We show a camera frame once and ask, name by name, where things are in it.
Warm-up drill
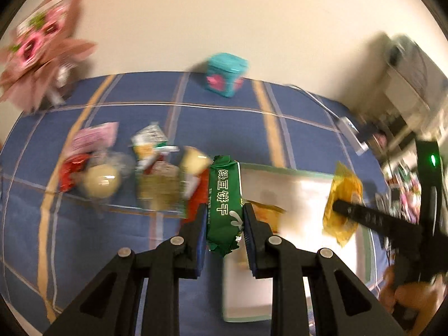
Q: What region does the pink flower bouquet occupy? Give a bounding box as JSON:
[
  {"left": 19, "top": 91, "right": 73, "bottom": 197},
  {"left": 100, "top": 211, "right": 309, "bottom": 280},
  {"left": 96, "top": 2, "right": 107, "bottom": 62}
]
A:
[{"left": 1, "top": 0, "right": 96, "bottom": 113}]

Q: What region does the green mung bean biscuit packet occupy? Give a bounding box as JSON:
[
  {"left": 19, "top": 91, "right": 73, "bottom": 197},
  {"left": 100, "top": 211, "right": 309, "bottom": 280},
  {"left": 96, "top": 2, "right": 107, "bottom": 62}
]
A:
[{"left": 207, "top": 155, "right": 244, "bottom": 257}]

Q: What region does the blue plaid tablecloth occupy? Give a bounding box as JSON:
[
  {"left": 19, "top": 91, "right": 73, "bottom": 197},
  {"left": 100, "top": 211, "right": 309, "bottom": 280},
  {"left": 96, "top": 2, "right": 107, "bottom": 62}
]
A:
[{"left": 1, "top": 72, "right": 387, "bottom": 335}]

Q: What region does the red foil snack packet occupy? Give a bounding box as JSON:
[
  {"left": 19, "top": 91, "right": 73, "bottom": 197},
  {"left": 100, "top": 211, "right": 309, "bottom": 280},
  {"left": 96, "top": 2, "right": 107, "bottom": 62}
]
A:
[{"left": 59, "top": 153, "right": 91, "bottom": 193}]

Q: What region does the pink snack packet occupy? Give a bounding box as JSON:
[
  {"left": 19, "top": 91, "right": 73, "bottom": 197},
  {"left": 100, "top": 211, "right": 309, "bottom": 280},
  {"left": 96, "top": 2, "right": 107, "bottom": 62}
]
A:
[{"left": 65, "top": 122, "right": 119, "bottom": 157}]

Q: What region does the red patterned snack packet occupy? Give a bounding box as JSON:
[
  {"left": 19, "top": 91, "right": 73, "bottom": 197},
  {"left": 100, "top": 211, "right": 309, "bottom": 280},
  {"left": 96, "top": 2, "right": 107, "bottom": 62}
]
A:
[{"left": 181, "top": 168, "right": 209, "bottom": 225}]

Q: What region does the green white cracker packet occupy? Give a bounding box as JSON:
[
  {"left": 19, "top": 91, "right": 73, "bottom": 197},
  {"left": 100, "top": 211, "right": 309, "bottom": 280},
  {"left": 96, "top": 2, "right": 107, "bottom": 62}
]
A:
[{"left": 130, "top": 122, "right": 179, "bottom": 171}]

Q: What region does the white tray with green rim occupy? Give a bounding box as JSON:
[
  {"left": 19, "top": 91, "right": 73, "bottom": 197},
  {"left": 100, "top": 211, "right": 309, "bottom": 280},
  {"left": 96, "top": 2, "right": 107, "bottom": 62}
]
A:
[{"left": 223, "top": 163, "right": 378, "bottom": 322}]

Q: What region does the teal toy box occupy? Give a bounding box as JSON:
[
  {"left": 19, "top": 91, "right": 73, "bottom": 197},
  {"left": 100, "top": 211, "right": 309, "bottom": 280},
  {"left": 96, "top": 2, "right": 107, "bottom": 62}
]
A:
[{"left": 206, "top": 52, "right": 248, "bottom": 98}]

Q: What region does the small yellow cake piece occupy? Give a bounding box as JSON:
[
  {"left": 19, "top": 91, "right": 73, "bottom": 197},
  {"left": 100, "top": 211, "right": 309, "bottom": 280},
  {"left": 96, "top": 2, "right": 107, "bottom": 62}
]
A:
[{"left": 180, "top": 146, "right": 213, "bottom": 177}]

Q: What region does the person's hand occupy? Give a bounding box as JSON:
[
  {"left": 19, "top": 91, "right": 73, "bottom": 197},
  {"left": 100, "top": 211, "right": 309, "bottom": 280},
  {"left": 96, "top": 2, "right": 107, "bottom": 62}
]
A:
[{"left": 379, "top": 265, "right": 446, "bottom": 335}]

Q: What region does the white power strip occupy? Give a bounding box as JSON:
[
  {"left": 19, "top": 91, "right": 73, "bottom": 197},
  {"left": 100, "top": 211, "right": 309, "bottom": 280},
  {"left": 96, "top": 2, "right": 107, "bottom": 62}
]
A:
[{"left": 336, "top": 117, "right": 368, "bottom": 156}]

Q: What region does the colourful clutter pile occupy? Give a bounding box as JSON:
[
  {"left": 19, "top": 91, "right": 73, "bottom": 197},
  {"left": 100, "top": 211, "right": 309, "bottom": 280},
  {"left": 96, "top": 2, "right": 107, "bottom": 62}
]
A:
[{"left": 374, "top": 139, "right": 435, "bottom": 225}]

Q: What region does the orange white snack in tray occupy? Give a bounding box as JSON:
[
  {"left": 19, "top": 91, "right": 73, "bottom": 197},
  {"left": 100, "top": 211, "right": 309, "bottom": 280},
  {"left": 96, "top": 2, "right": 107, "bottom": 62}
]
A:
[{"left": 248, "top": 200, "right": 286, "bottom": 234}]

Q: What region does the clear round bun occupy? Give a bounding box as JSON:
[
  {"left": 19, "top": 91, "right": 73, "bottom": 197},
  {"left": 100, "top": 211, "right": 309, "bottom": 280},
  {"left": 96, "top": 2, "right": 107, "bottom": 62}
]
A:
[{"left": 76, "top": 150, "right": 135, "bottom": 213}]

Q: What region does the yellow orange snack packet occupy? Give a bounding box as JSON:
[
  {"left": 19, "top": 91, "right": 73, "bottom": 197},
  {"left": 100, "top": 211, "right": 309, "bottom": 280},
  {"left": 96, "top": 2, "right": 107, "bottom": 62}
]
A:
[{"left": 323, "top": 162, "right": 363, "bottom": 247}]

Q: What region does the grey power strip cord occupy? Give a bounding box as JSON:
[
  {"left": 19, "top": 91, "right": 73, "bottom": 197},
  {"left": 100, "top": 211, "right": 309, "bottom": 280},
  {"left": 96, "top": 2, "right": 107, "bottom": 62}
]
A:
[{"left": 286, "top": 83, "right": 346, "bottom": 122}]

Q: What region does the red green rice cracker packet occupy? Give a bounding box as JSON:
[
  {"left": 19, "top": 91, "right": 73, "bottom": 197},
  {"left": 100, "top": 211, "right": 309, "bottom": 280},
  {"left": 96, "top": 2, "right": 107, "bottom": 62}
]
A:
[{"left": 135, "top": 158, "right": 186, "bottom": 218}]

